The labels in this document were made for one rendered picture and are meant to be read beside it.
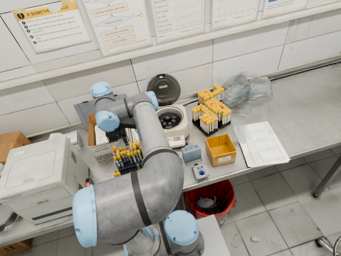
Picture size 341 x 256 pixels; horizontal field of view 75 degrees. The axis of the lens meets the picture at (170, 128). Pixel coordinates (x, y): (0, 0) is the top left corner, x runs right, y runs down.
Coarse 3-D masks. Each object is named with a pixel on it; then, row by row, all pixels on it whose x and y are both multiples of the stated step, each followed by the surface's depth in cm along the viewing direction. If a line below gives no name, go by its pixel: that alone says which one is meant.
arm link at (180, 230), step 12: (168, 216) 79; (180, 216) 79; (192, 216) 79; (168, 228) 76; (180, 228) 76; (192, 228) 76; (168, 240) 75; (180, 240) 73; (192, 240) 75; (168, 252) 76
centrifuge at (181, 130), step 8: (176, 104) 145; (160, 112) 144; (176, 112) 143; (184, 112) 139; (184, 120) 134; (168, 128) 130; (176, 128) 130; (184, 128) 130; (168, 136) 132; (176, 136) 133; (184, 136) 135; (176, 144) 132; (184, 144) 132
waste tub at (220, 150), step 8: (216, 136) 124; (224, 136) 125; (208, 144) 121; (216, 144) 129; (224, 144) 131; (232, 144) 119; (208, 152) 125; (216, 152) 128; (224, 152) 127; (232, 152) 115; (216, 160) 118; (224, 160) 119; (232, 160) 121
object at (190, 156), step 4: (196, 144) 122; (184, 148) 121; (188, 148) 120; (192, 148) 120; (196, 148) 120; (200, 148) 120; (184, 152) 119; (188, 152) 119; (192, 152) 120; (196, 152) 121; (200, 152) 122; (184, 156) 121; (188, 156) 122; (192, 156) 123; (196, 156) 124; (200, 156) 125; (184, 160) 123; (188, 160) 124; (192, 160) 125; (196, 160) 125; (200, 160) 125; (188, 164) 124
